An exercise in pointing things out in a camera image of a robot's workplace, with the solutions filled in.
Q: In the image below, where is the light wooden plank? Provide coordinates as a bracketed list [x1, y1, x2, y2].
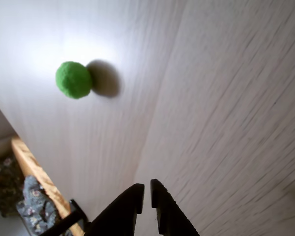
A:
[10, 136, 86, 236]

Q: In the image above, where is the black table clamp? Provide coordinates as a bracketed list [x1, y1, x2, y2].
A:
[40, 198, 90, 236]

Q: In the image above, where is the green pompom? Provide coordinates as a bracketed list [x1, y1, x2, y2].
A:
[55, 60, 93, 100]

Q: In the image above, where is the dark floral rug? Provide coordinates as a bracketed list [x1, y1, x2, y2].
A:
[0, 153, 28, 218]

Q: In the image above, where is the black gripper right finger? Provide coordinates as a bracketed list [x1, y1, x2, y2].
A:
[150, 179, 200, 236]

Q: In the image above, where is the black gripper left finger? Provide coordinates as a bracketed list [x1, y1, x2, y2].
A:
[85, 183, 145, 236]

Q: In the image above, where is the grey floral cloth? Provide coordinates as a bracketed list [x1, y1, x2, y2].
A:
[16, 175, 72, 236]

